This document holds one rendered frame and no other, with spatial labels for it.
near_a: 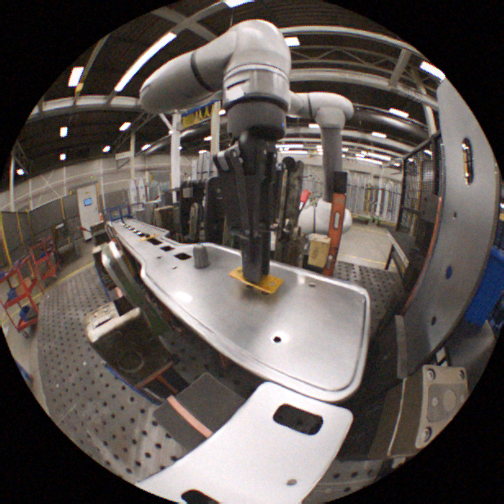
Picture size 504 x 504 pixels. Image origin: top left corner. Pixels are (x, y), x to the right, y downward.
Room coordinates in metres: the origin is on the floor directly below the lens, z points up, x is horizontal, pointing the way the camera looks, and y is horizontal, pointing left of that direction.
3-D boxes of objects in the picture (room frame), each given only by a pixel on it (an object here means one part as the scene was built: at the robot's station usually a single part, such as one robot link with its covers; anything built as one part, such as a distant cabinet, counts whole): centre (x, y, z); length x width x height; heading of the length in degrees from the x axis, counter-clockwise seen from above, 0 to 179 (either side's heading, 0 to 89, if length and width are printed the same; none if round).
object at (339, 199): (0.29, -0.17, 0.95); 0.03 x 0.01 x 0.50; 55
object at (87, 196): (3.95, 6.13, 1.22); 0.80 x 0.54 x 2.45; 154
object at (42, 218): (3.17, 7.15, 1.00); 3.64 x 0.14 x 2.00; 154
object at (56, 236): (2.26, 5.64, 0.57); 1.86 x 0.90 x 1.14; 67
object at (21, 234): (0.85, 6.40, 1.00); 3.44 x 0.14 x 2.00; 64
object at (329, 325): (0.49, 0.40, 1.00); 1.38 x 0.22 x 0.02; 55
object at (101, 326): (0.09, 0.17, 0.87); 0.12 x 0.09 x 0.35; 145
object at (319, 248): (0.28, -0.13, 0.88); 0.04 x 0.04 x 0.36; 55
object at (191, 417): (0.02, 0.05, 0.84); 0.11 x 0.10 x 0.28; 145
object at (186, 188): (0.60, 0.18, 0.94); 0.18 x 0.13 x 0.49; 55
